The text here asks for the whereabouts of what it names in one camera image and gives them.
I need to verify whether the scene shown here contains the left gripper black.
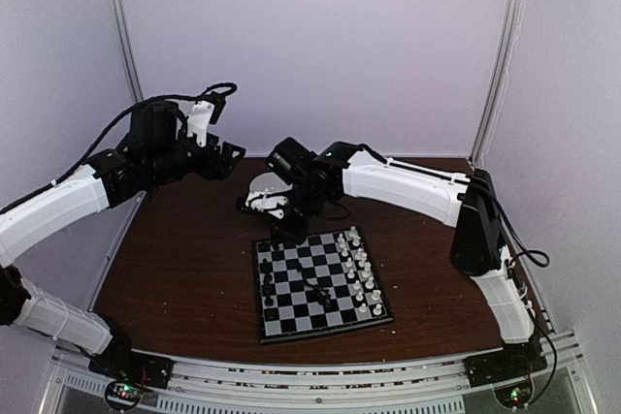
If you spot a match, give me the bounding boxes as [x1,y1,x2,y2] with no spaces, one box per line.
[147,128,245,183]

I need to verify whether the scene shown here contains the black pawn piece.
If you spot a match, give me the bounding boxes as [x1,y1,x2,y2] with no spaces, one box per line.
[262,281,273,296]

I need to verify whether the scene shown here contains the black white chessboard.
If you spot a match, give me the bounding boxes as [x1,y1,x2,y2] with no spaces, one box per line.
[251,225,394,344]

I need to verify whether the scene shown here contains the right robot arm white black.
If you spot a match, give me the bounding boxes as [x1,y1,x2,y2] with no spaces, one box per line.
[266,137,535,377]

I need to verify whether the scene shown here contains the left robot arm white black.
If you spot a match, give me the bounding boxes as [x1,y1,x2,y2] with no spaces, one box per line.
[1,90,245,379]

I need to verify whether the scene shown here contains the black chess pieces pile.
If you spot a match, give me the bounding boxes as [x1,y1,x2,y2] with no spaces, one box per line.
[295,264,334,310]

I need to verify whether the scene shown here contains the white ceramic bowl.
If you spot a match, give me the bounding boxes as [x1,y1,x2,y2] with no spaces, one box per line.
[248,172,291,199]

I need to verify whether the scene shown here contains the white rook corner piece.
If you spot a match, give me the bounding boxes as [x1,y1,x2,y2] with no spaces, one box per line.
[348,225,360,239]

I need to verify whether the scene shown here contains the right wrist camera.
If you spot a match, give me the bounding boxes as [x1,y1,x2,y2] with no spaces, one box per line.
[236,191,288,219]

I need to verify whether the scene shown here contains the aluminium front rail frame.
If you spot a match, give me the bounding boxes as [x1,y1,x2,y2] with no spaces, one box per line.
[41,329,591,414]

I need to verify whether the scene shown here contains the left aluminium corner post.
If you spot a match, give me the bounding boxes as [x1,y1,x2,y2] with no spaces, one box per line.
[110,0,145,101]

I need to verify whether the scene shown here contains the aluminium corner post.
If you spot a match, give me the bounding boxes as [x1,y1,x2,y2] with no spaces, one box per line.
[469,0,524,168]
[110,0,145,101]

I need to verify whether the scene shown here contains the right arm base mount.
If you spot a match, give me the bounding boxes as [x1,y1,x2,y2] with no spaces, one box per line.
[463,336,547,410]

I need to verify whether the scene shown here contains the right aluminium corner post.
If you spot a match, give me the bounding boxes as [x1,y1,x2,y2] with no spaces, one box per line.
[469,0,524,168]

